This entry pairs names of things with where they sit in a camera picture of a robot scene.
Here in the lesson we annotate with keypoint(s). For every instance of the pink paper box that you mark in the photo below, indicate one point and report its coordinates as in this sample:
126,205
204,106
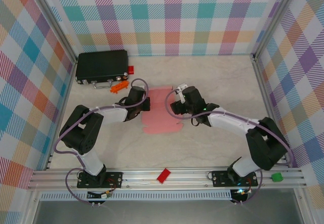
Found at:
159,123

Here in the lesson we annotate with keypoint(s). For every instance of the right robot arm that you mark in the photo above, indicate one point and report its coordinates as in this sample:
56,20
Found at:
265,148

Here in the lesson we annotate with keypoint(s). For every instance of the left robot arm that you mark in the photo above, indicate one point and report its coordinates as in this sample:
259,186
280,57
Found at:
81,138

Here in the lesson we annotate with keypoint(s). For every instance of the orange plastic toy piece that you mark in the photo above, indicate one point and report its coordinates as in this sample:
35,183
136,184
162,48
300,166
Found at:
119,87

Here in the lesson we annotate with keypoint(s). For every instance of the small red block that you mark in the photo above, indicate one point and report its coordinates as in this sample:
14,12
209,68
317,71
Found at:
131,69

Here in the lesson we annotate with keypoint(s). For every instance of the black carrying case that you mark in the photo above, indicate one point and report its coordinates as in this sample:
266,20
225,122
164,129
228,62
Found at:
101,64

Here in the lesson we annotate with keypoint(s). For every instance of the flat red block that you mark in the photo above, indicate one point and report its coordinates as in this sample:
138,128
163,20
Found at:
163,176

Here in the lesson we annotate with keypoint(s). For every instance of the small electronics board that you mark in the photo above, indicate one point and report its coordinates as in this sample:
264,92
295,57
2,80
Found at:
240,192
106,195

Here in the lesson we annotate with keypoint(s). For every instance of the grey metal panel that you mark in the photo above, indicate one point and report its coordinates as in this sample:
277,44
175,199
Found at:
164,212

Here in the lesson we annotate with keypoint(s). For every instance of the green cube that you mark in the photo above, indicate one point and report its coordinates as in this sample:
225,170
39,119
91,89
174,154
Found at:
277,177

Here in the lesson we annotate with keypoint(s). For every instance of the wide aluminium base rail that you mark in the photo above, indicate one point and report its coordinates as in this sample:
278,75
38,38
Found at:
189,178

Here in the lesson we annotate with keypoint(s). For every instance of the aluminium table edge rail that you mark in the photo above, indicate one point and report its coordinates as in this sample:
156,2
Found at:
264,87
65,95

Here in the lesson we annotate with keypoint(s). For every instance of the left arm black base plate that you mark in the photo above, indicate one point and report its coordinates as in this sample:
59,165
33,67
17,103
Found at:
115,178

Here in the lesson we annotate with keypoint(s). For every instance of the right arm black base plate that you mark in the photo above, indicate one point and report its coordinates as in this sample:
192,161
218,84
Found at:
220,178

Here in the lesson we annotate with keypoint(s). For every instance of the aluminium frame post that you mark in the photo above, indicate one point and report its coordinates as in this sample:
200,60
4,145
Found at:
56,23
274,19

